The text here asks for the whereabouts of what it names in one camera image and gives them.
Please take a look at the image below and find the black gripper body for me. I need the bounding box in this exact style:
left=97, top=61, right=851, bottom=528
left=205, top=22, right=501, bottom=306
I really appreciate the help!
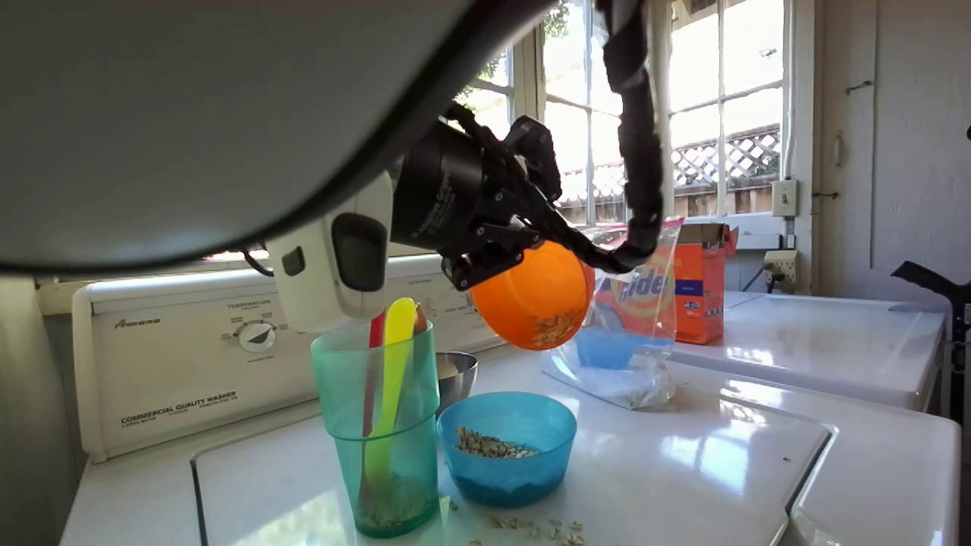
left=389, top=102, right=565, bottom=293

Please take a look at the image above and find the orange plastic bowl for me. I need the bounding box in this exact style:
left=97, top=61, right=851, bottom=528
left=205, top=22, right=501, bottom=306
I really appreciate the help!
left=470, top=241, right=596, bottom=353

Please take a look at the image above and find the pink plastic spoon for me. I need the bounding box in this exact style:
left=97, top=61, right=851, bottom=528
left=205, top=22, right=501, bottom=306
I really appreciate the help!
left=361, top=312, right=385, bottom=438

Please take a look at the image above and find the robot arm white silver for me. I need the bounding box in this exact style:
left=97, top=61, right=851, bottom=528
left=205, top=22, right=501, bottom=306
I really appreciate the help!
left=0, top=0, right=556, bottom=275

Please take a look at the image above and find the small metal bowl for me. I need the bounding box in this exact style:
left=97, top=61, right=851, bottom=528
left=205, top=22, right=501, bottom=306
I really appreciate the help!
left=437, top=353, right=480, bottom=405

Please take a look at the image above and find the blue scoop inside bag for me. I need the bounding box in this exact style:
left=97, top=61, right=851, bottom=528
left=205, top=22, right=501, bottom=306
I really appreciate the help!
left=575, top=326, right=648, bottom=371

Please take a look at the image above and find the teal translucent plastic cup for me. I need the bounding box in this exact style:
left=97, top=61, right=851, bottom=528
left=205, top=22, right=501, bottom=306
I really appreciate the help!
left=310, top=325, right=440, bottom=540

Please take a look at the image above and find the blue plastic bowl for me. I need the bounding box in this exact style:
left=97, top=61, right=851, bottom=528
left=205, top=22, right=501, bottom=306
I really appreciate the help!
left=440, top=392, right=577, bottom=507

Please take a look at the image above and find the yellow-green plastic spoon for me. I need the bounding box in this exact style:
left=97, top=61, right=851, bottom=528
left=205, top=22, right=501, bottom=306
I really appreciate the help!
left=365, top=298, right=420, bottom=488

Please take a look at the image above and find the clear zip plastic bag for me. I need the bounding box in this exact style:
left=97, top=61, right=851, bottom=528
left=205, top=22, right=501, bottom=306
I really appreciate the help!
left=544, top=214, right=684, bottom=409

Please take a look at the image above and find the orange detergent box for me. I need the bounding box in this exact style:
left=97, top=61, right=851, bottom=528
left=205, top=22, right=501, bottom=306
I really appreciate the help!
left=675, top=223, right=734, bottom=346

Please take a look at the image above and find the white washing machine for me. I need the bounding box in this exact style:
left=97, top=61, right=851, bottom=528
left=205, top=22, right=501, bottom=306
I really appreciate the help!
left=62, top=257, right=962, bottom=546

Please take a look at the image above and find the white dryer top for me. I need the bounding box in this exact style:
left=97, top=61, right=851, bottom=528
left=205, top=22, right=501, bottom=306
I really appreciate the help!
left=675, top=293, right=944, bottom=409

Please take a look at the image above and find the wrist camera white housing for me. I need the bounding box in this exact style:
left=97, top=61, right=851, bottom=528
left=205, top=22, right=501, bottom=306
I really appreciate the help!
left=268, top=174, right=396, bottom=333

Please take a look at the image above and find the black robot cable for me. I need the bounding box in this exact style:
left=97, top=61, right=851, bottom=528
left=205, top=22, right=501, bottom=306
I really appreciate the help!
left=565, top=0, right=670, bottom=275

